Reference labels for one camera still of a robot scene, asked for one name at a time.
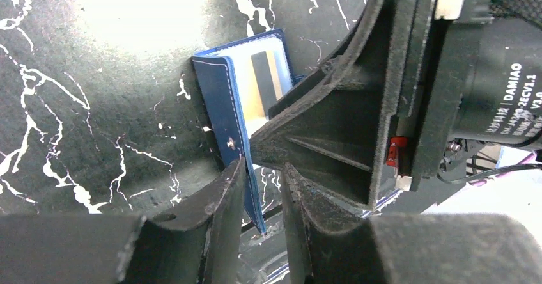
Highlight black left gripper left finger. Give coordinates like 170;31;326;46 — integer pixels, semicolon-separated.
1;159;247;283

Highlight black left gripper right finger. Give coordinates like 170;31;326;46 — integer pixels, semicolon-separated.
282;164;541;283

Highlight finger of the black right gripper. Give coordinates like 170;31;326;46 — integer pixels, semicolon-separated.
249;0;417;209

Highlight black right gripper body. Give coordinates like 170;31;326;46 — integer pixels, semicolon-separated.
394;0;541;191

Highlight blue card holder wallet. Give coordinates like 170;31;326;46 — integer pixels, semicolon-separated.
192;29;299;233

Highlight gold card from holder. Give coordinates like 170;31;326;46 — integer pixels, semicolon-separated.
241;51;283;122

